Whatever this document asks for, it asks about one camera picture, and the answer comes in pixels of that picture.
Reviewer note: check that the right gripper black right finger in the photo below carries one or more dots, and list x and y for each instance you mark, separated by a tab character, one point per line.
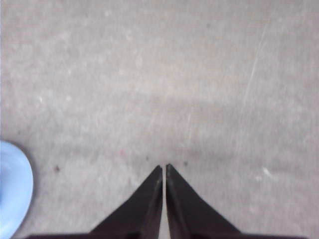
190	217

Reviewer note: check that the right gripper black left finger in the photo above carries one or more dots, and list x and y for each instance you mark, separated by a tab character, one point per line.
137	218

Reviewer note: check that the blue round plastic plate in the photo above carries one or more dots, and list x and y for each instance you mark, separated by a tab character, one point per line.
16	188

